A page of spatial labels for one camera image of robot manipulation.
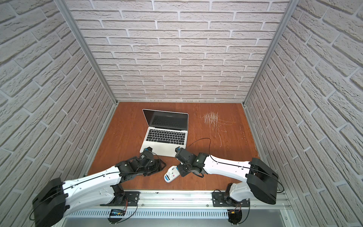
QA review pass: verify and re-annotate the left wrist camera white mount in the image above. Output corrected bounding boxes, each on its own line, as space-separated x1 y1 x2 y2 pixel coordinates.
144 147 153 153

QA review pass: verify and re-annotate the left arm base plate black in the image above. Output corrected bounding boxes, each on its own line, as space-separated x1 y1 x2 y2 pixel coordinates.
111 191 140 207

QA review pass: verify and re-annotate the aluminium front rail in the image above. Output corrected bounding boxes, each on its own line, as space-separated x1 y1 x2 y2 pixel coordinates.
65 189 293 211

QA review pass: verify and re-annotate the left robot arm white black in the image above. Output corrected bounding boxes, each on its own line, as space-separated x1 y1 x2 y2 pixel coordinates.
29 148 166 227

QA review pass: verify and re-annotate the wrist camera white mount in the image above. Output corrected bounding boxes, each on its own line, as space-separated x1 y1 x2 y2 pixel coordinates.
144 147 153 153
175 147 182 153

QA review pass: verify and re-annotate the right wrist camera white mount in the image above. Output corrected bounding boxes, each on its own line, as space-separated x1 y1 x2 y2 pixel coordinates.
175 147 182 153

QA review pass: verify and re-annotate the silver laptop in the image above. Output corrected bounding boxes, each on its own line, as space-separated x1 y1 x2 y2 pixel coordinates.
140 109 189 157

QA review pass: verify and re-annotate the left electronics board with wires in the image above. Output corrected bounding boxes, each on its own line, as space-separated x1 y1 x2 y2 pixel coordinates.
108 209 126 224

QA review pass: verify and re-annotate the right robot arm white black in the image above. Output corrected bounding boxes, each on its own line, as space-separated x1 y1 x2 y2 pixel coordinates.
175 147 279 205

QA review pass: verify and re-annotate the white wireless mouse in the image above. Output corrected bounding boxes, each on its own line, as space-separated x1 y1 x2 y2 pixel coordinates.
164 166 180 183

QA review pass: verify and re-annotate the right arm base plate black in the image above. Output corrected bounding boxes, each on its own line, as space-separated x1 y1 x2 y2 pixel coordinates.
212 190 250 208

